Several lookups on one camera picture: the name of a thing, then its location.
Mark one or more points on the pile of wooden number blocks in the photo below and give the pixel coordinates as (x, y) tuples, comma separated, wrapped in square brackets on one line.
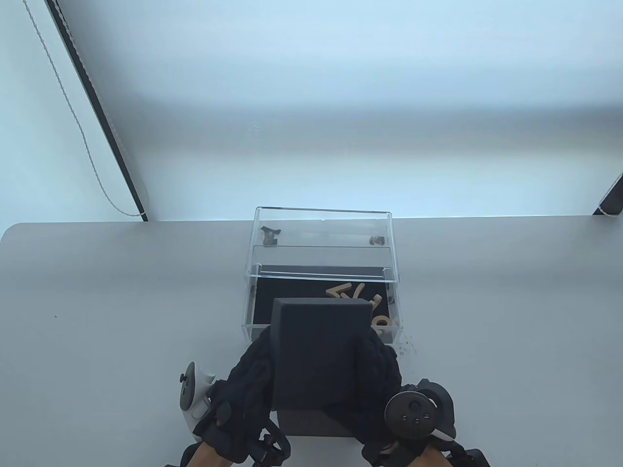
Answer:
[(350, 292)]

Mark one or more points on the dark hand controller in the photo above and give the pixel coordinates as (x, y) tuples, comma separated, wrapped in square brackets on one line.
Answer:
[(192, 394), (413, 411)]

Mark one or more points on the person's left hand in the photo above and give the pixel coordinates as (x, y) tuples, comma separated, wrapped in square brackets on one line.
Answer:
[(243, 399)]

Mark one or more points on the black window frame bar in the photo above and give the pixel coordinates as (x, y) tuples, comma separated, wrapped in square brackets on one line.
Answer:
[(100, 104)]

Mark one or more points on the person's left forearm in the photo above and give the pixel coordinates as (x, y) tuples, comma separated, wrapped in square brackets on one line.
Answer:
[(202, 457)]

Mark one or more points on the dark right hand controller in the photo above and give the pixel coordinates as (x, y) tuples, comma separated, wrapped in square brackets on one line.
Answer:
[(413, 411)]

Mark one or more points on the black box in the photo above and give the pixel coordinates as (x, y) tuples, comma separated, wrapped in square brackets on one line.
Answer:
[(321, 350)]

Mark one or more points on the small dark bracket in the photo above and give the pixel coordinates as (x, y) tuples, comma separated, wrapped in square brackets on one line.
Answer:
[(270, 236)]

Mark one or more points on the clear acrylic drawer case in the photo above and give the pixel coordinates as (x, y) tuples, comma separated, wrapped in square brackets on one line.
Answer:
[(321, 224)]

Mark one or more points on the person's right hand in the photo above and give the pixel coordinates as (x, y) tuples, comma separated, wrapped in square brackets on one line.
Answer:
[(379, 369)]

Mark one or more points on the clear acrylic drawer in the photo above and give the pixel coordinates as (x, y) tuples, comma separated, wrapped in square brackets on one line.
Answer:
[(250, 311)]

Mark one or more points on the dark left hand controller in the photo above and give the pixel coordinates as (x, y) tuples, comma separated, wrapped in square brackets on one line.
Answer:
[(192, 394)]

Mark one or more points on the black felt drawer liner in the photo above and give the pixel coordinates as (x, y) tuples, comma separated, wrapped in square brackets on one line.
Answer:
[(292, 287)]

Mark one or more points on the person's right forearm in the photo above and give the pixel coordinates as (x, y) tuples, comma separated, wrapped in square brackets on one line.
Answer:
[(433, 457)]

